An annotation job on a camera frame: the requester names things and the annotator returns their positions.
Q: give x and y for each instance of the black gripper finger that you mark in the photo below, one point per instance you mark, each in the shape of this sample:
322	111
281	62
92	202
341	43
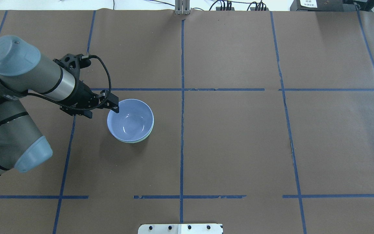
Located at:
107	100
87	113

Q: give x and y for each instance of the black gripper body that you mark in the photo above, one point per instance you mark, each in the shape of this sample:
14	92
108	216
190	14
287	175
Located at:
82	95

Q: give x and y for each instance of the blue bowl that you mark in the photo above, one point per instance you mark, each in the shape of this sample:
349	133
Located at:
130	110

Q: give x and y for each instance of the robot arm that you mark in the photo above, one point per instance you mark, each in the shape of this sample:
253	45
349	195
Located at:
25	72

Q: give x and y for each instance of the green bowl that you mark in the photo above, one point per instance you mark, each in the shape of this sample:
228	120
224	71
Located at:
133	132

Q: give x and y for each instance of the brown paper table cover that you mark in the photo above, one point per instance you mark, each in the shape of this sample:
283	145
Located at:
264	123

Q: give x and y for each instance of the black computer box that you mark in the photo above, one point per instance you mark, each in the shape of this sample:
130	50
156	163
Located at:
322	6

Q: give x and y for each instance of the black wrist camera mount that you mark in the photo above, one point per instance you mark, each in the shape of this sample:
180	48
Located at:
73	63

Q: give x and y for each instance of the aluminium frame post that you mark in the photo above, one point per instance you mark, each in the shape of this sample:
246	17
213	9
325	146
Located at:
182	7

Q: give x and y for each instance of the metal base plate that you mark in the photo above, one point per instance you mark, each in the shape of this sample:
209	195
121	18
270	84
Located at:
211	228

